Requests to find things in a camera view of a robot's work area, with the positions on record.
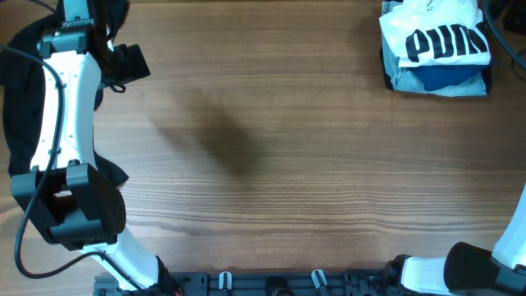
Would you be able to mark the black garment with logo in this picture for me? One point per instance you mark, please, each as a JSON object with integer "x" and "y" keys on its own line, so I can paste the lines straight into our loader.
{"x": 23, "y": 83}

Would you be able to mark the dark blue polo shirt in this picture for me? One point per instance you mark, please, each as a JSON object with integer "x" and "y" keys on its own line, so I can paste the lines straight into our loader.
{"x": 441, "y": 76}

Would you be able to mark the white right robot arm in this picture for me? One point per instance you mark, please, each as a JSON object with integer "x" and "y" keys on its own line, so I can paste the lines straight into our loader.
{"x": 467, "y": 270}

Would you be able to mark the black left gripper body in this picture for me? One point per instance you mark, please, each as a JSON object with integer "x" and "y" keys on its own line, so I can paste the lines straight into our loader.
{"x": 128, "y": 68}

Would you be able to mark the white Puma t-shirt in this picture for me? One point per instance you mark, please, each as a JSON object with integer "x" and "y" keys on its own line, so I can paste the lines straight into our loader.
{"x": 423, "y": 33}

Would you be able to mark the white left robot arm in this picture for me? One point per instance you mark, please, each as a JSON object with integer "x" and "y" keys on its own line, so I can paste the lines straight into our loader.
{"x": 64, "y": 195}

